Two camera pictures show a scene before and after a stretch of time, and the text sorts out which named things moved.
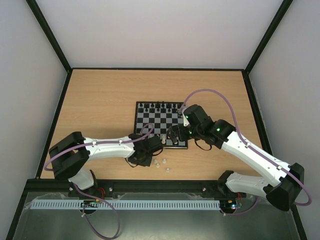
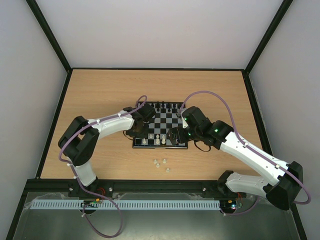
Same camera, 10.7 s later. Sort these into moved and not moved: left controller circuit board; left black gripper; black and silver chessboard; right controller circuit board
Moved: left black gripper
Not moved: right controller circuit board; black and silver chessboard; left controller circuit board
